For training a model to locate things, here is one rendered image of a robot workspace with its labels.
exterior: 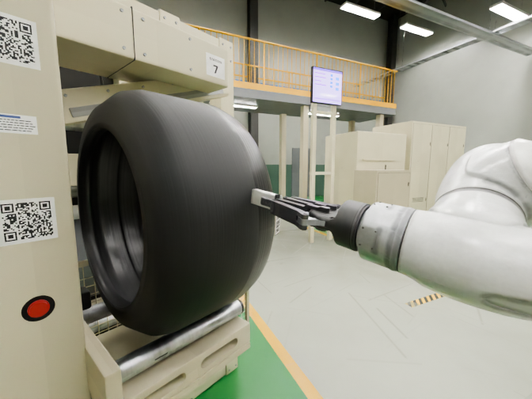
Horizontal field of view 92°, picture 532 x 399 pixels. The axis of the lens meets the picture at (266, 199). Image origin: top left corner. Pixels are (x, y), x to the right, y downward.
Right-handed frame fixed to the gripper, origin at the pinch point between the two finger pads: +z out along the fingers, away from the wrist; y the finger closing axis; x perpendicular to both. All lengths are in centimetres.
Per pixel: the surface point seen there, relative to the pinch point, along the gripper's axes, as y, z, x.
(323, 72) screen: -348, 202, -129
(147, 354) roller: 17.4, 13.5, 35.2
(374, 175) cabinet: -430, 119, 25
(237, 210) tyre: 4.2, 3.7, 2.6
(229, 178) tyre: 4.9, 5.9, -3.4
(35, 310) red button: 33.3, 22.0, 21.8
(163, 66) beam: -7, 56, -32
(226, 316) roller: -3.9, 12.8, 36.1
